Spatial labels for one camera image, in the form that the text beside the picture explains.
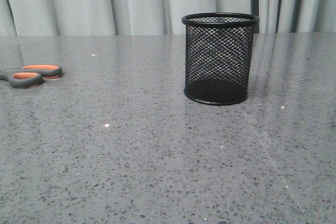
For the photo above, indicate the grey orange handled scissors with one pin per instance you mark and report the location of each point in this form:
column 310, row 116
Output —
column 31, row 75

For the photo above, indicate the black mesh pen bucket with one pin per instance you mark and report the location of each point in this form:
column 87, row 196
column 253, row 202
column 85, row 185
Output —
column 218, row 56

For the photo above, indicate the grey pleated curtain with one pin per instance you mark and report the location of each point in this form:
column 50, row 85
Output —
column 155, row 17

